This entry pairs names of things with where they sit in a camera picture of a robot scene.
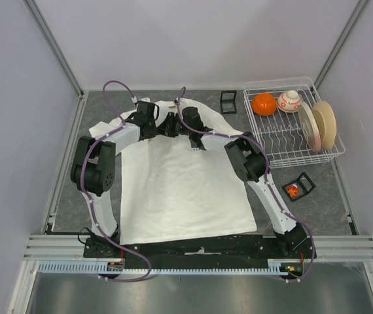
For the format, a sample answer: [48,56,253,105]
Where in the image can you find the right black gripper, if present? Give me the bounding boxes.
[156,113,191,139]

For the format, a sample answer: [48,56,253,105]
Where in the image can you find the white t-shirt with flower print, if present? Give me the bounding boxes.
[88,97,258,245]

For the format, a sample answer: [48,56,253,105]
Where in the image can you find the red orange brooch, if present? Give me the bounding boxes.
[287,184,300,198]

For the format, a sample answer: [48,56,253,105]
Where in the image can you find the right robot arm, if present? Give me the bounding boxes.
[158,107,307,258]

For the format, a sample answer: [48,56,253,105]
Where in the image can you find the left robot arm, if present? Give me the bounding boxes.
[71,101,160,257]

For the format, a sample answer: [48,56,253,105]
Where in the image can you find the black square box far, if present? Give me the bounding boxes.
[220,90,237,114]

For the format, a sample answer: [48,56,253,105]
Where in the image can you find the black square box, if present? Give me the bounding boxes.
[281,172,316,202]
[220,90,237,114]

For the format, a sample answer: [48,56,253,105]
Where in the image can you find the white bowl orange circles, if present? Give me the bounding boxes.
[277,90,302,113]

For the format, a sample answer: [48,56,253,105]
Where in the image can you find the white plate pink rim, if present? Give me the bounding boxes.
[298,101,321,152]

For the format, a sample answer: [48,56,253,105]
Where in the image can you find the black square box near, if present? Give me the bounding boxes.
[281,172,316,202]

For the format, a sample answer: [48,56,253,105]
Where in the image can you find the beige plate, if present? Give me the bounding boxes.
[312,101,338,150]

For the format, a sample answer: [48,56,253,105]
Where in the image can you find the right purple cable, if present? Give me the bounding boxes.
[175,86,315,284]

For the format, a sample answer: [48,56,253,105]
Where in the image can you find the purple cable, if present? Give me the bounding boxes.
[79,79,153,283]
[175,86,315,284]

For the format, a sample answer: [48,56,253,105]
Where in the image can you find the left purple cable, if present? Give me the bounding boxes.
[79,79,153,283]

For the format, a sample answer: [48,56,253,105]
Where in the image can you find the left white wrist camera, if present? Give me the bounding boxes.
[132,97,151,106]

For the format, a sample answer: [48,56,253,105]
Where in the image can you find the white wire dish rack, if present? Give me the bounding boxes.
[243,77,346,168]

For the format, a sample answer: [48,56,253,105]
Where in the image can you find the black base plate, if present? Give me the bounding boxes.
[79,231,317,283]

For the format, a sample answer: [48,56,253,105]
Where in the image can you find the aluminium frame rail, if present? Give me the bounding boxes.
[24,234,373,262]

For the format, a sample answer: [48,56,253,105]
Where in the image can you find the light blue cable duct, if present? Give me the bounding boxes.
[37,260,302,275]

